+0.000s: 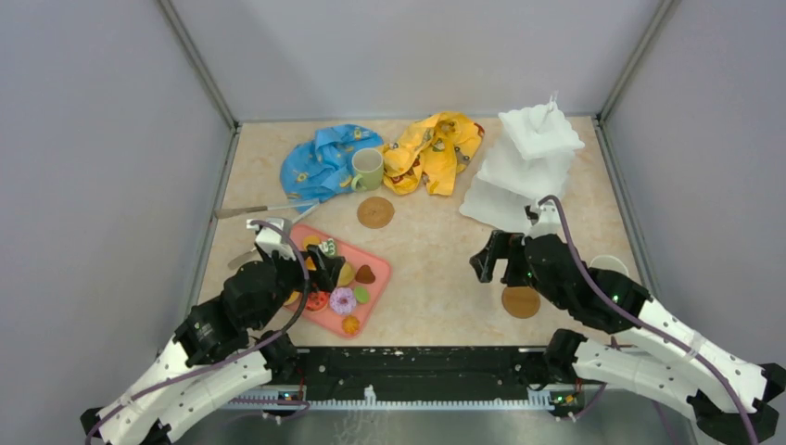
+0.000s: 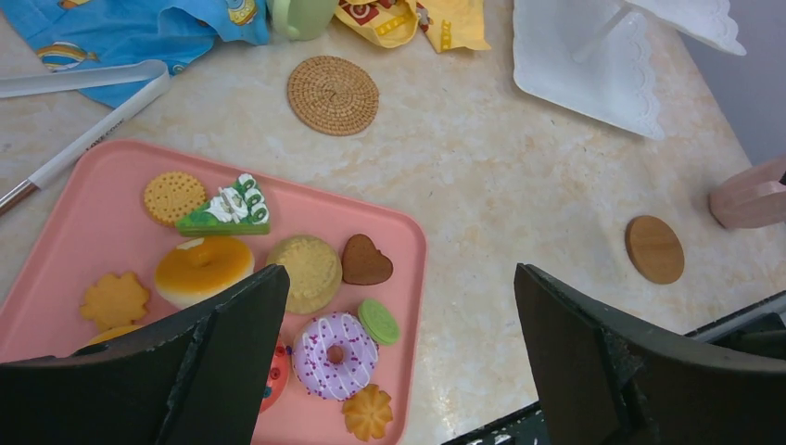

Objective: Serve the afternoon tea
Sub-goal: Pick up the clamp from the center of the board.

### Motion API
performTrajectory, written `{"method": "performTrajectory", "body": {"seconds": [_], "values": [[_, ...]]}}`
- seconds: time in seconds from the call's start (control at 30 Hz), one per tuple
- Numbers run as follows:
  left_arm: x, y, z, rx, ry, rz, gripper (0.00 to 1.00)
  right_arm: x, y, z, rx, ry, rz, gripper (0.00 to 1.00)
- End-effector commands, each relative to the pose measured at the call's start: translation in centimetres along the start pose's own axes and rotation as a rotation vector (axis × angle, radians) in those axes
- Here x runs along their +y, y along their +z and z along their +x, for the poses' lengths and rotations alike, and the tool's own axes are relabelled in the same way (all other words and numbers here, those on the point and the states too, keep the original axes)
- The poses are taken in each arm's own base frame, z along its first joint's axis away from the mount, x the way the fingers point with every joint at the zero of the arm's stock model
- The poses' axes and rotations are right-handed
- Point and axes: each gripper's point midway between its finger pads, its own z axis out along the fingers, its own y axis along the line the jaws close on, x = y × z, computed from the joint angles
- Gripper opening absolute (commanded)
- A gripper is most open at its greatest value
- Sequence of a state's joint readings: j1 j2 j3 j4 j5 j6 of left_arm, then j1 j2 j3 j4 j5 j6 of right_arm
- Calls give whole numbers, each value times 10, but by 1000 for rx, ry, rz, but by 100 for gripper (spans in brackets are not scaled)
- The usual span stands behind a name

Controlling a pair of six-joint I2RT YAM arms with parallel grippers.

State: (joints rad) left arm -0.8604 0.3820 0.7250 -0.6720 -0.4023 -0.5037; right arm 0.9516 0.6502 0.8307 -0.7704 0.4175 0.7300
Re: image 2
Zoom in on yellow patterned cloth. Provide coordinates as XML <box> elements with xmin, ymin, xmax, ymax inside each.
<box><xmin>335</xmin><ymin>0</ymin><xmax>490</xmax><ymax>53</ymax></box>

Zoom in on round wooden coaster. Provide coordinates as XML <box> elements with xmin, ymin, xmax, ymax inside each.
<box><xmin>625</xmin><ymin>215</ymin><xmax>685</xmax><ymax>285</ymax></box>

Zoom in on green cake slice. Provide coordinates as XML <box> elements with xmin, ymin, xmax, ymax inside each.
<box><xmin>175</xmin><ymin>172</ymin><xmax>271</xmax><ymax>237</ymax></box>

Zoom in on white tiered dessert stand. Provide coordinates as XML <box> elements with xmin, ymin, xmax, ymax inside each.
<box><xmin>513</xmin><ymin>0</ymin><xmax>747</xmax><ymax>140</ymax></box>

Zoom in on orange glazed bun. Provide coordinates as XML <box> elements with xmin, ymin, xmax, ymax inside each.
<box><xmin>154</xmin><ymin>235</ymin><xmax>256</xmax><ymax>310</ymax></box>

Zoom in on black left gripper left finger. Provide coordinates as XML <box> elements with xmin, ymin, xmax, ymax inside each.
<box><xmin>1</xmin><ymin>265</ymin><xmax>289</xmax><ymax>444</ymax></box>

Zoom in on yellow flower cookie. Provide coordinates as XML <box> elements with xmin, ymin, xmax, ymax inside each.
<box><xmin>79</xmin><ymin>272</ymin><xmax>150</xmax><ymax>332</ymax></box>

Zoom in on round tan muffin cake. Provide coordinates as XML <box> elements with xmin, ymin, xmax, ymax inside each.
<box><xmin>266</xmin><ymin>235</ymin><xmax>343</xmax><ymax>315</ymax></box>

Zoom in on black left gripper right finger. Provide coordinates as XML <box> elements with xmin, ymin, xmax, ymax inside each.
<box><xmin>514</xmin><ymin>264</ymin><xmax>785</xmax><ymax>444</ymax></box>

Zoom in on metal tongs white handle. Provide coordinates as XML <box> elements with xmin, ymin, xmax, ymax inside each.
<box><xmin>1</xmin><ymin>59</ymin><xmax>171</xmax><ymax>214</ymax></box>

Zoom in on green round macaron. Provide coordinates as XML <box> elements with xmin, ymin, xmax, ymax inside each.
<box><xmin>358</xmin><ymin>299</ymin><xmax>400</xmax><ymax>346</ymax></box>

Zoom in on round yellow cracker biscuit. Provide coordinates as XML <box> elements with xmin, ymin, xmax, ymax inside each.
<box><xmin>143</xmin><ymin>171</ymin><xmax>207</xmax><ymax>227</ymax></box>

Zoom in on orange swirl cookie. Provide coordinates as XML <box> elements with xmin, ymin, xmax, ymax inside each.
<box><xmin>341</xmin><ymin>384</ymin><xmax>393</xmax><ymax>441</ymax></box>

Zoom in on green mug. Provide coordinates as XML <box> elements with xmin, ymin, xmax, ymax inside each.
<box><xmin>267</xmin><ymin>0</ymin><xmax>339</xmax><ymax>41</ymax></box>

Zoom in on brown heart cookie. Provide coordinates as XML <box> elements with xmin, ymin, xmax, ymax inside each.
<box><xmin>341</xmin><ymin>234</ymin><xmax>394</xmax><ymax>286</ymax></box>

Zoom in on blue patterned cloth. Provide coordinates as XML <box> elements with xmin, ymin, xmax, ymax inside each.
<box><xmin>1</xmin><ymin>0</ymin><xmax>269</xmax><ymax>75</ymax></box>

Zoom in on pink plastic tray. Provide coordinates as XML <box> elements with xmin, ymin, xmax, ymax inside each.
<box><xmin>1</xmin><ymin>140</ymin><xmax>427</xmax><ymax>444</ymax></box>

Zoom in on yellow orange pastry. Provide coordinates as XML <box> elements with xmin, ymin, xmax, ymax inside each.
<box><xmin>87</xmin><ymin>324</ymin><xmax>142</xmax><ymax>346</ymax></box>

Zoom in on pink cup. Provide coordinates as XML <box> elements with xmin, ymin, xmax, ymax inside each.
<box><xmin>709</xmin><ymin>155</ymin><xmax>785</xmax><ymax>229</ymax></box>

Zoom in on purple sprinkled donut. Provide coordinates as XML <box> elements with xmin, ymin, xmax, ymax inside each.
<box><xmin>292</xmin><ymin>312</ymin><xmax>379</xmax><ymax>401</ymax></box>

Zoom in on woven rattan coaster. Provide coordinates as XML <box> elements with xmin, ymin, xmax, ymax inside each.
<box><xmin>286</xmin><ymin>56</ymin><xmax>379</xmax><ymax>136</ymax></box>

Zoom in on red orange donut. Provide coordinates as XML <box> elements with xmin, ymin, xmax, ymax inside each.
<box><xmin>260</xmin><ymin>337</ymin><xmax>291</xmax><ymax>413</ymax></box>

